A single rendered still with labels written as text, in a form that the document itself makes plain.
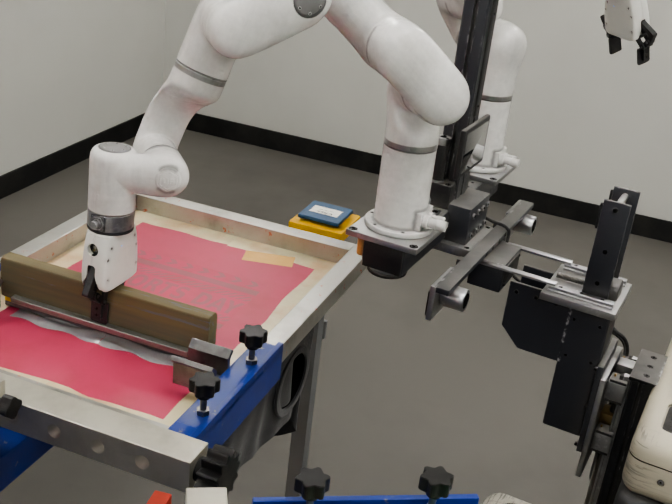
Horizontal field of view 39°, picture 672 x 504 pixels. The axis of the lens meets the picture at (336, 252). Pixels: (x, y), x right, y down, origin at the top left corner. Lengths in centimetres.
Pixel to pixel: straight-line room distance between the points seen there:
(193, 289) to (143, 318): 25
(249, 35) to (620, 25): 107
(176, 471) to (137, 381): 32
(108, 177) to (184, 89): 18
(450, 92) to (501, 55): 48
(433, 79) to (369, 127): 376
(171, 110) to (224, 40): 22
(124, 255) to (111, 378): 20
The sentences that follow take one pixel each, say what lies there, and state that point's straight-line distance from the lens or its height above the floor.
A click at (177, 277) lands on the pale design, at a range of 188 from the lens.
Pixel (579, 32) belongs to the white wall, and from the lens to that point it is 492.
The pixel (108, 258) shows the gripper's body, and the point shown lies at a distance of 157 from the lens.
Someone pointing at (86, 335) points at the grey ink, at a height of 96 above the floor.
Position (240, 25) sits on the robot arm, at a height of 151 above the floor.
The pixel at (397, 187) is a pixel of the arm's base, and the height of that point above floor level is 123.
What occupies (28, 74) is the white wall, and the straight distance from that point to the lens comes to 473.
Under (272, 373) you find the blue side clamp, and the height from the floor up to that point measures 97.
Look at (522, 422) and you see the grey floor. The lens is 335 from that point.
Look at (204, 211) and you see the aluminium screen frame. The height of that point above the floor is 99.
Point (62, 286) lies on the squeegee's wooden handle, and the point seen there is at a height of 103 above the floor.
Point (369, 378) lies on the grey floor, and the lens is 341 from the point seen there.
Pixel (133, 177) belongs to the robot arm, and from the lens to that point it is 152.
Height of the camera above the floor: 181
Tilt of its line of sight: 25 degrees down
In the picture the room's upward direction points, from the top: 7 degrees clockwise
